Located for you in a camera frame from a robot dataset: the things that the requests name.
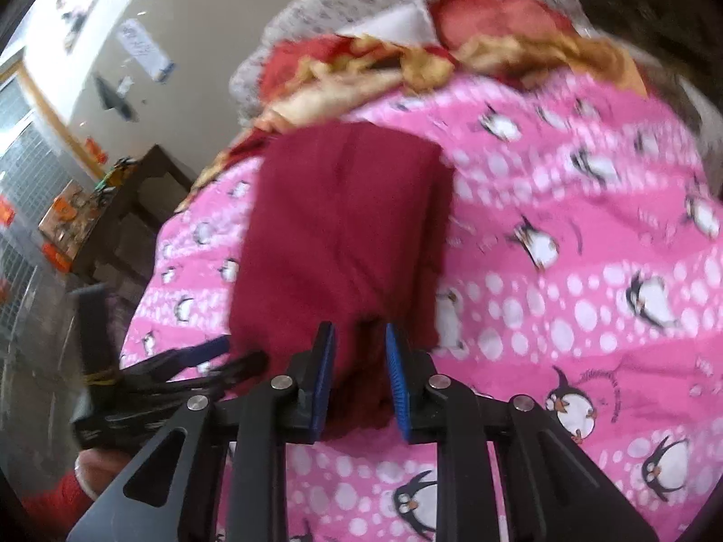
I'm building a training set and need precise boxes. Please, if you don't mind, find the orange printed box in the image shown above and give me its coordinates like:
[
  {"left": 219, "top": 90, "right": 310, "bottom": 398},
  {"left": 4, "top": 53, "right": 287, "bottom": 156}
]
[{"left": 38, "top": 179, "right": 87, "bottom": 250}]

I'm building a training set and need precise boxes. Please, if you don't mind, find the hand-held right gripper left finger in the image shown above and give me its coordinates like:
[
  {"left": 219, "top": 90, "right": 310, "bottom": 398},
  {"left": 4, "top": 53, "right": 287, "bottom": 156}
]
[{"left": 66, "top": 322, "right": 338, "bottom": 542}]

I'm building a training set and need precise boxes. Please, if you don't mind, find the figure print wall poster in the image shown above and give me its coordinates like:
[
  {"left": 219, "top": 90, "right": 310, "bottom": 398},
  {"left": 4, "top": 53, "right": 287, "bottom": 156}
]
[{"left": 55, "top": 0, "right": 112, "bottom": 53}]

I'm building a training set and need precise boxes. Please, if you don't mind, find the white wall poster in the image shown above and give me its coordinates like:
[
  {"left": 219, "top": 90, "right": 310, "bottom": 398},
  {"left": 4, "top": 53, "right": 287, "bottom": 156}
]
[{"left": 116, "top": 18, "right": 173, "bottom": 83}]

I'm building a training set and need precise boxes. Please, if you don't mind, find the dark red garment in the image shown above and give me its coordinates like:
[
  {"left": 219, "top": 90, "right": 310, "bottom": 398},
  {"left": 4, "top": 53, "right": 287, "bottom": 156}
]
[{"left": 227, "top": 121, "right": 457, "bottom": 444}]

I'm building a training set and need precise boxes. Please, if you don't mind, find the pink penguin print blanket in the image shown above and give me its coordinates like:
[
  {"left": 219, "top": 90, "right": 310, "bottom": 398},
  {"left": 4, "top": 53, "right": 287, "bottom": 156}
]
[{"left": 118, "top": 76, "right": 723, "bottom": 542}]

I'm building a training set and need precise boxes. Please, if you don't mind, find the person's left hand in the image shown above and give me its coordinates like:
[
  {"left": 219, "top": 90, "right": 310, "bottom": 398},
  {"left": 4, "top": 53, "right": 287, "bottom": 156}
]
[{"left": 73, "top": 450, "right": 132, "bottom": 502}]

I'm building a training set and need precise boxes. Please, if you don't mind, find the dark wooden table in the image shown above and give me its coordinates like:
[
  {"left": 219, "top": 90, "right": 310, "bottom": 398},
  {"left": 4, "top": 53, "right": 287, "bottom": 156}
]
[{"left": 70, "top": 144, "right": 197, "bottom": 297}]

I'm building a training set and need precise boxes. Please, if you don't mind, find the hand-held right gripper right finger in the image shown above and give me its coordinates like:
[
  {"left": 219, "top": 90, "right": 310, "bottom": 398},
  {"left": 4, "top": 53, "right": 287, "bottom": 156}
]
[{"left": 384, "top": 322, "right": 659, "bottom": 542}]

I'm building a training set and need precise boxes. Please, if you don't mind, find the dark wall hanging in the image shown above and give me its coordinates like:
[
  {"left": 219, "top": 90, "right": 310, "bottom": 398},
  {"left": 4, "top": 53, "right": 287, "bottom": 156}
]
[{"left": 92, "top": 72, "right": 140, "bottom": 123}]

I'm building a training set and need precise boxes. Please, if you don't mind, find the dark cloth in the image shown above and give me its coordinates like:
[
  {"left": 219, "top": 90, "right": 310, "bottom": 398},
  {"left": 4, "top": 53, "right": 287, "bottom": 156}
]
[{"left": 550, "top": 0, "right": 723, "bottom": 145}]

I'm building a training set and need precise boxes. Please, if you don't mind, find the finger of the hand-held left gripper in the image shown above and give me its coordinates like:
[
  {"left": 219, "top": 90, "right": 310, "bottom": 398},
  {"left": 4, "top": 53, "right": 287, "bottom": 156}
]
[
  {"left": 121, "top": 334, "right": 234, "bottom": 376},
  {"left": 183, "top": 349, "right": 270, "bottom": 399}
]

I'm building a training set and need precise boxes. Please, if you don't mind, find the red and gold quilt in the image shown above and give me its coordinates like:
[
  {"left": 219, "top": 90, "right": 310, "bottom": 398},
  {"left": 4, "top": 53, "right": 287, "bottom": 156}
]
[{"left": 189, "top": 0, "right": 650, "bottom": 182}]

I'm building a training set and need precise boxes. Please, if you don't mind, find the white pillow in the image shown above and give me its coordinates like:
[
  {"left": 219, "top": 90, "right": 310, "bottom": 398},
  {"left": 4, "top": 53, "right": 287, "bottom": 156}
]
[{"left": 339, "top": 0, "right": 440, "bottom": 46}]

